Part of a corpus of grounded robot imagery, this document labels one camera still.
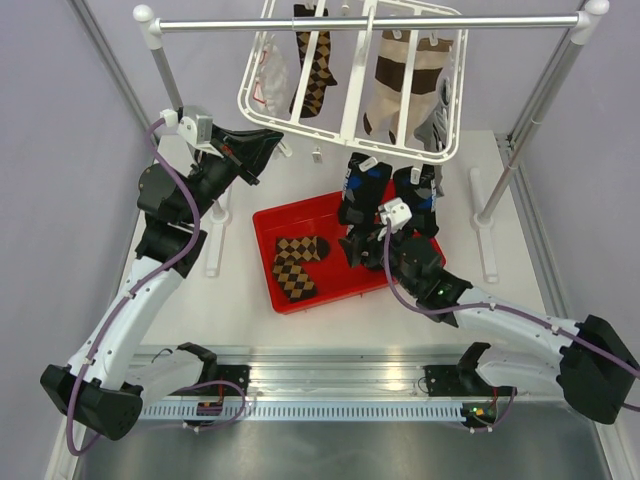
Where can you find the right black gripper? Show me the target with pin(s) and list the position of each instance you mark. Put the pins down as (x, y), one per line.
(361, 242)

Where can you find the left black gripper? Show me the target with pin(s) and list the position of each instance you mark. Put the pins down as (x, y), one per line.
(251, 151)

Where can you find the black blue sock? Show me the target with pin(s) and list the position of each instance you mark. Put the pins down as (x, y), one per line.
(420, 198)
(363, 190)

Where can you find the grey striped sock front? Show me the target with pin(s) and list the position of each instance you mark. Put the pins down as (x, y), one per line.
(433, 131)

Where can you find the white clip sock hanger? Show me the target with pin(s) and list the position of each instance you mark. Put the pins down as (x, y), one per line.
(343, 45)

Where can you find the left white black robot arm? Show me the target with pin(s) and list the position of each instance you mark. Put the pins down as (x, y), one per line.
(97, 388)

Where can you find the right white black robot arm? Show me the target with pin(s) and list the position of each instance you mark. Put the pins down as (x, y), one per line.
(586, 361)

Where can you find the red plastic bin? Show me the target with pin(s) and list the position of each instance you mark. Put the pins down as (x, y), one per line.
(331, 276)

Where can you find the brown argyle sock in bin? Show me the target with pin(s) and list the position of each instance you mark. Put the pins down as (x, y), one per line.
(291, 254)

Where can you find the white glove with red trim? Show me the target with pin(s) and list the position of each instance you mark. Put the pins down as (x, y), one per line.
(271, 86)

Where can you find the brown argyle sock hanging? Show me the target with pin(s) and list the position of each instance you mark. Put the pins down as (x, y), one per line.
(320, 75)

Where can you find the beige brown striped sock left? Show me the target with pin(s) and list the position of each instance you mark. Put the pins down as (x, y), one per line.
(388, 82)

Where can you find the beige brown striped sock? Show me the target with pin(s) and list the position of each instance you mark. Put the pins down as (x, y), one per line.
(428, 65)
(388, 82)

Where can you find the beige brown striped sock right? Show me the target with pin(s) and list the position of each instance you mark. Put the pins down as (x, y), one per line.
(428, 65)

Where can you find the metal clothes rack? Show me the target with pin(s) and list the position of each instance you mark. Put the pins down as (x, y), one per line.
(580, 26)

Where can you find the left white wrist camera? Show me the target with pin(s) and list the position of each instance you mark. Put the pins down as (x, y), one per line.
(194, 124)

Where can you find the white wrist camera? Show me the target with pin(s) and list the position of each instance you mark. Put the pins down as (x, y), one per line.
(194, 124)
(394, 215)

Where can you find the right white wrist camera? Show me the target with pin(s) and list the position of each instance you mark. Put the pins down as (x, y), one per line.
(394, 215)

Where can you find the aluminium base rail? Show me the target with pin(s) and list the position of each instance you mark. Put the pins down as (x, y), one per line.
(374, 371)

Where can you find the white slotted cable duct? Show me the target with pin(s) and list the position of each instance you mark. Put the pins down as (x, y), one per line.
(307, 411)

